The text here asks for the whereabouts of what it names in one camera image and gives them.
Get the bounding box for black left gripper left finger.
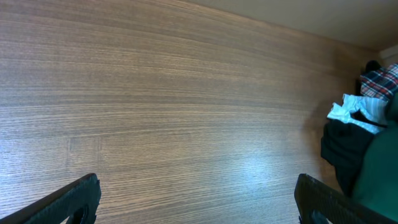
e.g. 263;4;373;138
1;173;101;224

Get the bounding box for white light-blue striped shirt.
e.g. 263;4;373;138
327;94;387;134

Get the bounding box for red blue plaid shirt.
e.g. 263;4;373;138
360;63;397;101

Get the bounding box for black cloth garment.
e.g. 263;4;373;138
320;119;374;197

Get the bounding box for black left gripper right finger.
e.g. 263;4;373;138
294;174;397;224

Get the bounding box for green cloth garment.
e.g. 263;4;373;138
352;95;397;221

